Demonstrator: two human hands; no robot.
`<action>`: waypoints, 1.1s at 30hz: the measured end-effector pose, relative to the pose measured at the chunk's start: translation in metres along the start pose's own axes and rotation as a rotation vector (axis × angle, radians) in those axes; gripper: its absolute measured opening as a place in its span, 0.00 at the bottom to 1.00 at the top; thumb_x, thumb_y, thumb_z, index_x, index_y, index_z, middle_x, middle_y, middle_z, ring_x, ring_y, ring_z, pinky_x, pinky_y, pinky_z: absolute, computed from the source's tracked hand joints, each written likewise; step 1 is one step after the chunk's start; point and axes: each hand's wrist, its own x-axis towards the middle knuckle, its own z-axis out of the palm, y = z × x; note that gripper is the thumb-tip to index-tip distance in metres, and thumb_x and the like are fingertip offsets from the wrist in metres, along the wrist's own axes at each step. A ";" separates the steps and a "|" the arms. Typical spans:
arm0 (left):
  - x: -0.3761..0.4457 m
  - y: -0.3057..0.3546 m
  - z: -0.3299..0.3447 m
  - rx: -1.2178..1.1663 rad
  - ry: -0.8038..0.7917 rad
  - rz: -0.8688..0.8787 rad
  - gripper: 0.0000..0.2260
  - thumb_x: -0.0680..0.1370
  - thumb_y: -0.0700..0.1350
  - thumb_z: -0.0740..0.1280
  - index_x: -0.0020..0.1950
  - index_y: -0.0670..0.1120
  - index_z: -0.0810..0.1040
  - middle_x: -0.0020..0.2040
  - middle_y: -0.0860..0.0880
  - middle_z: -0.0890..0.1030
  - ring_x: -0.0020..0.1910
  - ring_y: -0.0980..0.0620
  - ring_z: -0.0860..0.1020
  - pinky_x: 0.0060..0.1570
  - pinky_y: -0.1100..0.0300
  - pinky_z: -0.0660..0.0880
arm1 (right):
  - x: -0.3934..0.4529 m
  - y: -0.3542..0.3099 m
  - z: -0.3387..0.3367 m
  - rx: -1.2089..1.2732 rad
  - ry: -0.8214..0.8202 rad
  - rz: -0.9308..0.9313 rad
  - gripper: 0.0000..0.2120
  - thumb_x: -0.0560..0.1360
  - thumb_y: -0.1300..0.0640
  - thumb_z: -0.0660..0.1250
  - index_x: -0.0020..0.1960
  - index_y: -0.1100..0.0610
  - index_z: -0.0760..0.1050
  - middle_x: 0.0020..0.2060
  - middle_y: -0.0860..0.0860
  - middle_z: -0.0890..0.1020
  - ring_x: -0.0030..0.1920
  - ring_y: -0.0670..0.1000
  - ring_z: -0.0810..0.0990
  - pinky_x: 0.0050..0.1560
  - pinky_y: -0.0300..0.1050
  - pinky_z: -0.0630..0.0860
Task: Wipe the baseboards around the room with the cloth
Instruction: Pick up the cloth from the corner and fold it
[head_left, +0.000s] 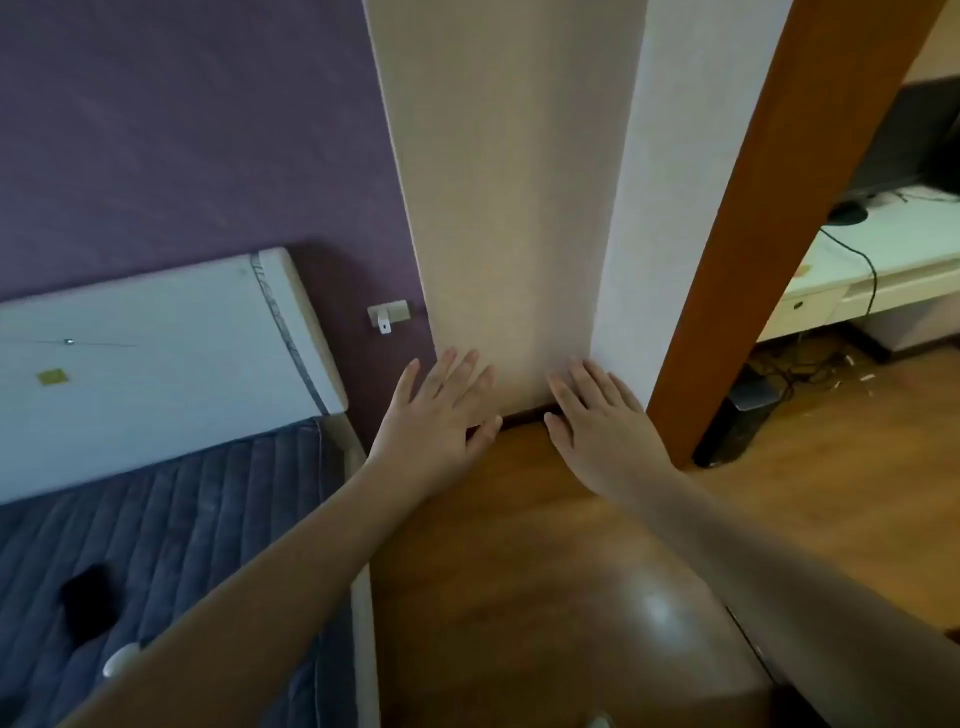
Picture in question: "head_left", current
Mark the person's left hand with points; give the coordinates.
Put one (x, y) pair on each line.
(427, 427)

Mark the person's right hand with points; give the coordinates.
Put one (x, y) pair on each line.
(607, 435)

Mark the chipped dark brown baseboard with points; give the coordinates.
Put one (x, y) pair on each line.
(529, 413)

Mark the person's right forearm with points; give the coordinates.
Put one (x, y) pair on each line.
(787, 600)

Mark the person's left forearm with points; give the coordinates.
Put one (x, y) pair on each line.
(262, 600)

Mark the white plug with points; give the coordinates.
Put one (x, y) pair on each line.
(384, 324)

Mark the black computer tower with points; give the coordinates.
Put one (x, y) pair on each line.
(735, 427)

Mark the bed with blue quilt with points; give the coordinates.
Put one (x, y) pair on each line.
(187, 510)

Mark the white desk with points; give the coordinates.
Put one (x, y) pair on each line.
(900, 240)

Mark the yellow sticker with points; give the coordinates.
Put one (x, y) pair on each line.
(52, 376)

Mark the small black object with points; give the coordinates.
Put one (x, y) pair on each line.
(90, 604)

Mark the small white object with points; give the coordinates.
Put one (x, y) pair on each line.
(120, 660)

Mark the black monitor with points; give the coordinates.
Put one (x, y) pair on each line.
(915, 142)

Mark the white wall socket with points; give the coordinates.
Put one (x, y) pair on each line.
(399, 309)

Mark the reddish brown door frame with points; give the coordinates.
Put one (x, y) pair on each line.
(787, 187)

